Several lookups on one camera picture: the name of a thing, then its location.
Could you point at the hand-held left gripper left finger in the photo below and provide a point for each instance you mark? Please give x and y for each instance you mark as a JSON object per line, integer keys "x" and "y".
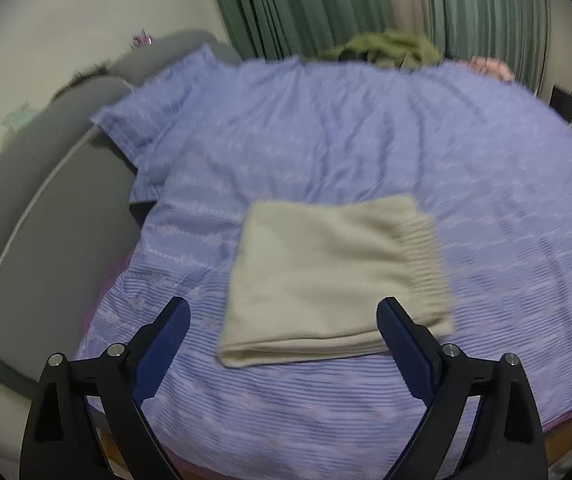
{"x": 161, "y": 355}

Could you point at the blue striped pillow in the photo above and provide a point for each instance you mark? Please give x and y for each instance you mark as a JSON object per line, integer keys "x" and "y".
{"x": 166, "y": 110}

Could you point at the grey padded headboard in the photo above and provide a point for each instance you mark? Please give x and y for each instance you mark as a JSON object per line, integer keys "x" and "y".
{"x": 41, "y": 210}

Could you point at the purple toy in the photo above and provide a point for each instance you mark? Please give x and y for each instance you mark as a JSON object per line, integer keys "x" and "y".
{"x": 142, "y": 40}

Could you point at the blue striped floral blanket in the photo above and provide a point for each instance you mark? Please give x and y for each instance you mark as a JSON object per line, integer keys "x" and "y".
{"x": 366, "y": 150}

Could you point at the cream pants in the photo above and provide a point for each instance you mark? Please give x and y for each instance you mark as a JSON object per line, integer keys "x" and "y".
{"x": 316, "y": 280}

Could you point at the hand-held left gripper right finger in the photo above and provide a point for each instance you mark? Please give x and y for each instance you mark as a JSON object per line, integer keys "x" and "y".
{"x": 411, "y": 355}

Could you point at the olive green garment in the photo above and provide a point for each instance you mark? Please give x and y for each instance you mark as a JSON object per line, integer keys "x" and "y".
{"x": 391, "y": 47}

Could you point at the black speaker box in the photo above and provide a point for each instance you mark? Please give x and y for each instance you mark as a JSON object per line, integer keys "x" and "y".
{"x": 562, "y": 104}

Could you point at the mint green cloth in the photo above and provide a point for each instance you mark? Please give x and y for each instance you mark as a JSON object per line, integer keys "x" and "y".
{"x": 21, "y": 115}

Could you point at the dark green curtain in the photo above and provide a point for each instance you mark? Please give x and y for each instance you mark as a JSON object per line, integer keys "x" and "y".
{"x": 291, "y": 5}

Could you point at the pink patterned garment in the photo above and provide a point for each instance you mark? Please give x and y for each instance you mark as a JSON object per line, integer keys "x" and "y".
{"x": 491, "y": 67}

